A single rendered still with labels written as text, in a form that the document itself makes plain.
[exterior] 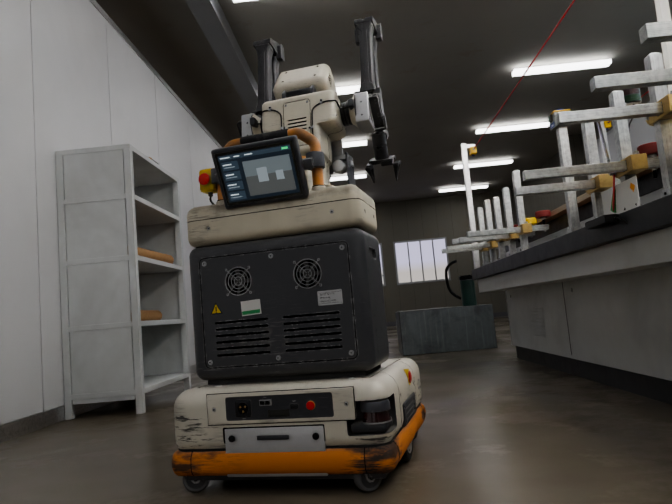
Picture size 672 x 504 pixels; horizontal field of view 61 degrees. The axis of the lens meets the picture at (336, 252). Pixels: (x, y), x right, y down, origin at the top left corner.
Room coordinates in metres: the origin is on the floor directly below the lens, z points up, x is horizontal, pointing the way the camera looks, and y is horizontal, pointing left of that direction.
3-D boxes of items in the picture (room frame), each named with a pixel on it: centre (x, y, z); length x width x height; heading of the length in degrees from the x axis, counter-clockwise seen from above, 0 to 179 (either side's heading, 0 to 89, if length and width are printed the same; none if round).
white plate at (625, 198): (1.88, -0.96, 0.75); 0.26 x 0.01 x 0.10; 178
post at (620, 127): (1.85, -0.98, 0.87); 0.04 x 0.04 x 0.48; 88
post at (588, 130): (2.10, -0.99, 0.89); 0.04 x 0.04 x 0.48; 88
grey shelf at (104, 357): (3.70, 1.35, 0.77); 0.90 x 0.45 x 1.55; 178
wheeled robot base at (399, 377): (1.85, 0.12, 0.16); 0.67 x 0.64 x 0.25; 165
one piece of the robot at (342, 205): (1.76, 0.14, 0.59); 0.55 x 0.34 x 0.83; 75
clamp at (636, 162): (1.83, -0.98, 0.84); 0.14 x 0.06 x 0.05; 178
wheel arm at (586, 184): (2.06, -0.89, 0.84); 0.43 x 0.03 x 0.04; 88
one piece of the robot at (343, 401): (1.53, 0.18, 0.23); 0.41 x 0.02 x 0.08; 75
